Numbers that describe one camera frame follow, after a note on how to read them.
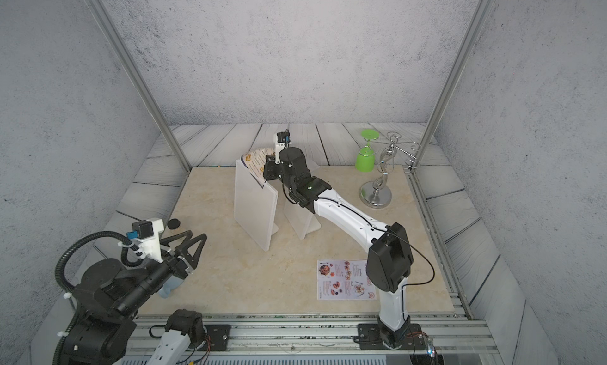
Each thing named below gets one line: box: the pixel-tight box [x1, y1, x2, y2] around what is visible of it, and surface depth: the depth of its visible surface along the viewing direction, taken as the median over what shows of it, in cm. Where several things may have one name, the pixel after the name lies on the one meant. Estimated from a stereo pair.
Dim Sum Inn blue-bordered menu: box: [241, 147, 276, 189], surface depth 82 cm
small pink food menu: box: [316, 259, 378, 301], surface depth 86 cm
